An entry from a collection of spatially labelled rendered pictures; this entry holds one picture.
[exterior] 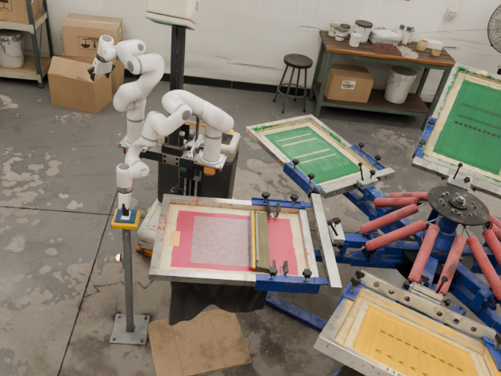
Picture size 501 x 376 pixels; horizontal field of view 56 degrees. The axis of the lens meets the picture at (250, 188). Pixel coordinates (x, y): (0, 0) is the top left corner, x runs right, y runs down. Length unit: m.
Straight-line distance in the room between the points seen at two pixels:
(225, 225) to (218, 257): 0.23
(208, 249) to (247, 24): 3.89
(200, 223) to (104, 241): 1.42
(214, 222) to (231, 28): 3.68
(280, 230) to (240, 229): 0.22
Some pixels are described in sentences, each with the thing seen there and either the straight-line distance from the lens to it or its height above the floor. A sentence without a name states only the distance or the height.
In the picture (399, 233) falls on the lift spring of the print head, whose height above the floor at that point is 1.16.
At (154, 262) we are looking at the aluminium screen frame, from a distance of 2.21.
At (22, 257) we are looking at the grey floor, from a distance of 3.75.
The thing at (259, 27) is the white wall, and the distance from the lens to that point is 5.83.
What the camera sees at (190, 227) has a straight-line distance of 2.44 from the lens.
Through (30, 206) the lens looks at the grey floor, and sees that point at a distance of 4.16.
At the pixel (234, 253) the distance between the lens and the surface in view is 2.33.
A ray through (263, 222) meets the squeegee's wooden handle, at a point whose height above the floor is 0.99.
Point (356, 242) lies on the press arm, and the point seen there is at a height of 1.03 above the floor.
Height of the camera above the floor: 2.60
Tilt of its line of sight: 37 degrees down
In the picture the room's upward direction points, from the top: 9 degrees clockwise
